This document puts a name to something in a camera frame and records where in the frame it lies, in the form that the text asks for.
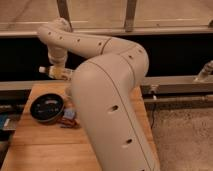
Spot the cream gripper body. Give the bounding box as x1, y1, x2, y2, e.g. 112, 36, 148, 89
50, 66, 73, 80

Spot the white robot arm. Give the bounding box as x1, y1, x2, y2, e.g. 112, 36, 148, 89
37, 18, 160, 171

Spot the black ceramic bowl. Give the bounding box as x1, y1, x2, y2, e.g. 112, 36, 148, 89
30, 93, 64, 123

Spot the clear plastic cup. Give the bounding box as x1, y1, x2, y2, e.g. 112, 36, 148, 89
65, 86, 72, 99

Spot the blue small packet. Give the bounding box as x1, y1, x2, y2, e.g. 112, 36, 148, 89
63, 108, 76, 120

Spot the red small toy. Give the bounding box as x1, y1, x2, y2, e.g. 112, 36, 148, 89
58, 118, 79, 129

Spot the blue item left of table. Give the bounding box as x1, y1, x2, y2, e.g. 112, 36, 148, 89
0, 115, 11, 131

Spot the white fixture at right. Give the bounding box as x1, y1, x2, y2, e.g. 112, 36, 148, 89
194, 60, 213, 82

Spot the grey window frame rail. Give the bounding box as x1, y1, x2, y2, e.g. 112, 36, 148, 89
0, 0, 213, 38

